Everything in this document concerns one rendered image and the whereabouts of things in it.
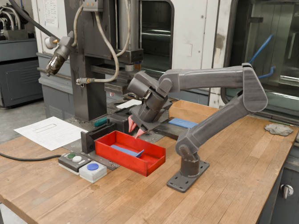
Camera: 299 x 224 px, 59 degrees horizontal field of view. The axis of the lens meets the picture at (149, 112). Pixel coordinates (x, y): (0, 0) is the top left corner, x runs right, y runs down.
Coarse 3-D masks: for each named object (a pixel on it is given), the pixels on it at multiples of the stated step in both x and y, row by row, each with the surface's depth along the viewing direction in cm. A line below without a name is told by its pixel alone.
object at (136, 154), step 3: (114, 147) 108; (117, 147) 108; (120, 150) 106; (123, 150) 106; (126, 150) 106; (129, 153) 104; (132, 153) 104; (135, 153) 104; (138, 153) 99; (141, 153) 103; (135, 156) 97; (138, 156) 102
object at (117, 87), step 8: (96, 64) 126; (104, 64) 128; (112, 64) 126; (128, 64) 113; (104, 72) 120; (112, 72) 117; (120, 72) 114; (128, 72) 112; (136, 72) 112; (120, 80) 114; (128, 80) 112; (112, 88) 110; (120, 88) 108
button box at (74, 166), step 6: (6, 156) 101; (48, 156) 101; (54, 156) 101; (60, 156) 100; (66, 156) 97; (84, 156) 97; (60, 162) 96; (66, 162) 94; (72, 162) 94; (78, 162) 94; (84, 162) 94; (66, 168) 95; (72, 168) 92; (78, 168) 91; (78, 174) 92
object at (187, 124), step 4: (172, 120) 130; (176, 120) 131; (180, 120) 131; (184, 120) 131; (176, 124) 127; (180, 124) 126; (184, 124) 126; (188, 124) 126; (192, 124) 126; (196, 124) 127
